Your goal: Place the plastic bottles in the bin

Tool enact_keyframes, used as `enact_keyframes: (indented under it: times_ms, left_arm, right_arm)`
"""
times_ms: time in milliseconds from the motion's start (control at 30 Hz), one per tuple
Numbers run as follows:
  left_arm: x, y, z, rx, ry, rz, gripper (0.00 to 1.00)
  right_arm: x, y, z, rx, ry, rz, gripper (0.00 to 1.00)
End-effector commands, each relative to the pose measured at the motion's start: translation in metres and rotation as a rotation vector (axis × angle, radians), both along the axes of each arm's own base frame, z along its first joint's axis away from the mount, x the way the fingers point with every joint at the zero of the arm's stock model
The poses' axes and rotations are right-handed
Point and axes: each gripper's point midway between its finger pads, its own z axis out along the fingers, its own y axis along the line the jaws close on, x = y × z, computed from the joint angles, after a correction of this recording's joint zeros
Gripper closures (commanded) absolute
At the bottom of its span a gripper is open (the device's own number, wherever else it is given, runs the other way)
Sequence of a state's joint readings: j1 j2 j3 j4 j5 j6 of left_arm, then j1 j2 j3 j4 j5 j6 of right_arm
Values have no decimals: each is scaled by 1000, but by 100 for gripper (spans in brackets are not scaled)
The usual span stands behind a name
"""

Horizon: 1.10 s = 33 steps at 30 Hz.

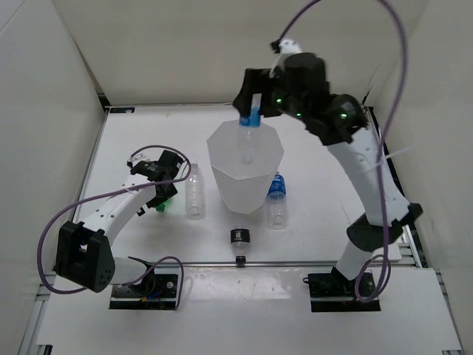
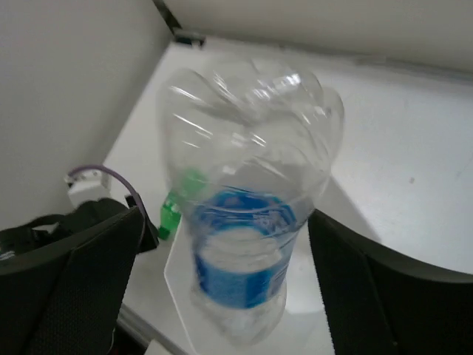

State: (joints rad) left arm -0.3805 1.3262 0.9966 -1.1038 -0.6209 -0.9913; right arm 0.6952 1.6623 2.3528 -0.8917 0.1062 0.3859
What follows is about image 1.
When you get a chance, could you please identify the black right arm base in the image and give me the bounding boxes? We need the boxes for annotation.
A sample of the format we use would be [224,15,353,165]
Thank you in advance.
[302,273,381,313]

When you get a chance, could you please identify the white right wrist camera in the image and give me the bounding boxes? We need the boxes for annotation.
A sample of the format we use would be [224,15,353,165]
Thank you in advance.
[269,38,302,78]

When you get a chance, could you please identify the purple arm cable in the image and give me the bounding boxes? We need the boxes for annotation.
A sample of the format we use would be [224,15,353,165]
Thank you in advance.
[38,145,192,295]
[275,0,409,304]

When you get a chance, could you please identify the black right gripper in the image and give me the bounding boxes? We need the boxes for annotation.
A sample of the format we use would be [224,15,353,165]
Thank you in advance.
[234,69,310,123]

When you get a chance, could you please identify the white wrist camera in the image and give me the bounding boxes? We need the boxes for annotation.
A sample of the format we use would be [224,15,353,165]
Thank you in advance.
[269,38,302,78]
[126,153,152,170]

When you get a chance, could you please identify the aluminium table edge rail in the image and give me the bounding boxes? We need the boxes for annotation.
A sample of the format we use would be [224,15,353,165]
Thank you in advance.
[110,260,339,267]

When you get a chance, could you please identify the blue Pocari Sweat bottle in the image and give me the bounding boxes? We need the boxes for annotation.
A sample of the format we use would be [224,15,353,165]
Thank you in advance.
[265,171,288,229]

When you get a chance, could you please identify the clear bottle black label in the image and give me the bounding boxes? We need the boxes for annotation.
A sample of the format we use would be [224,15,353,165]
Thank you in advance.
[230,223,251,268]

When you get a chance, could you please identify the white octagonal plastic bin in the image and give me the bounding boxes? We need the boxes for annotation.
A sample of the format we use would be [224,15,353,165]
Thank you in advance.
[207,120,284,214]

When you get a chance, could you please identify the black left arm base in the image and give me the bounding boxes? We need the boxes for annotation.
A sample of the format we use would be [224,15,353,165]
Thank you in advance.
[109,266,181,311]

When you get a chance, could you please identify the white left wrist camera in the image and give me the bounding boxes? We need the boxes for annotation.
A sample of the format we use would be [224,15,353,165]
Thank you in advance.
[126,153,152,170]

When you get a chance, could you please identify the clear bottle blue label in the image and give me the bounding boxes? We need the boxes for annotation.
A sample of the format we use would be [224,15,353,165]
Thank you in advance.
[236,106,262,165]

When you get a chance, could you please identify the clear unlabeled plastic bottle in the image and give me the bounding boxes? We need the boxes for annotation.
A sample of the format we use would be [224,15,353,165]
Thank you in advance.
[186,163,206,220]

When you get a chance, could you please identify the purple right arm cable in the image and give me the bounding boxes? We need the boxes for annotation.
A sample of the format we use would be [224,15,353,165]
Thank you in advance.
[275,0,409,304]

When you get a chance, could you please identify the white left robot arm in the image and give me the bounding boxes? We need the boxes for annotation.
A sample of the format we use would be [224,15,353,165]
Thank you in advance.
[54,149,186,296]

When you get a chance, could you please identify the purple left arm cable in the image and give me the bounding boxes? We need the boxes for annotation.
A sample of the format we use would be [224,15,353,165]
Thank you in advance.
[38,145,192,295]

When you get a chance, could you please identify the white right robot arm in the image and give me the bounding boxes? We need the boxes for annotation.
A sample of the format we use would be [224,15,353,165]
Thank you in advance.
[233,53,422,296]

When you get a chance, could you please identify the green plastic soda bottle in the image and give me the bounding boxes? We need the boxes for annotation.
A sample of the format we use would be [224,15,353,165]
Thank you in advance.
[155,198,174,213]

